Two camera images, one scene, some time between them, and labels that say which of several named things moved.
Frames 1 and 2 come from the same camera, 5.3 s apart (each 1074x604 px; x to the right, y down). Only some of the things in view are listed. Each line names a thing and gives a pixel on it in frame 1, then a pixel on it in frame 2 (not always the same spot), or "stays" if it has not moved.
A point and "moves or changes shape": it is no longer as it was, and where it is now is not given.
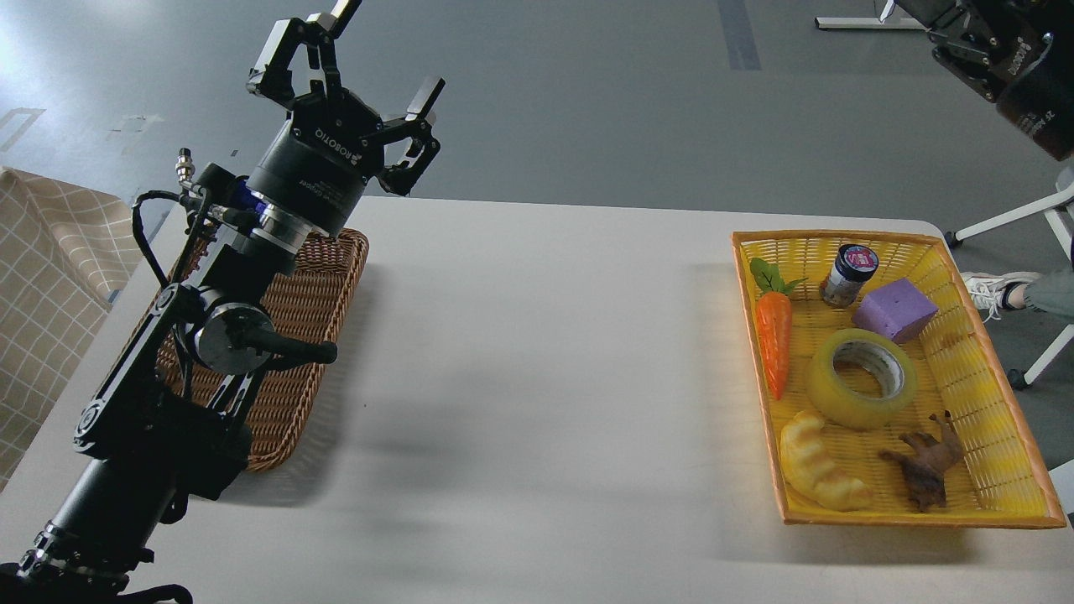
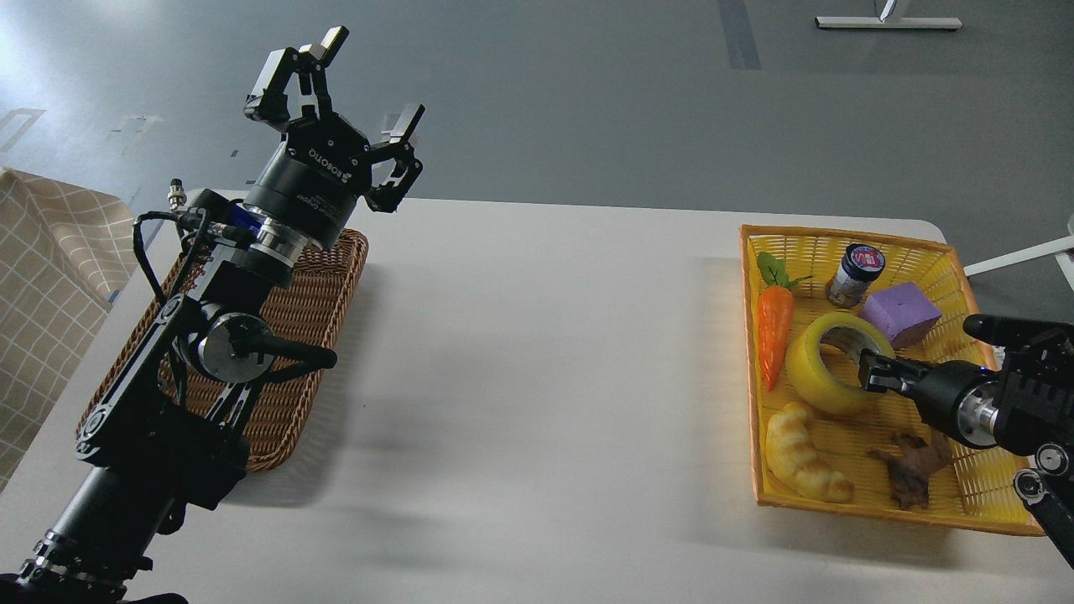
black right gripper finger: x=968 y=39 to x=878 y=374
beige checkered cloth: x=64 y=245 stays
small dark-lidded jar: x=853 y=267 stays
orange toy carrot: x=774 y=314 stays
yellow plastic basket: x=888 y=400 stays
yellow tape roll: x=838 y=406 moves or changes shape
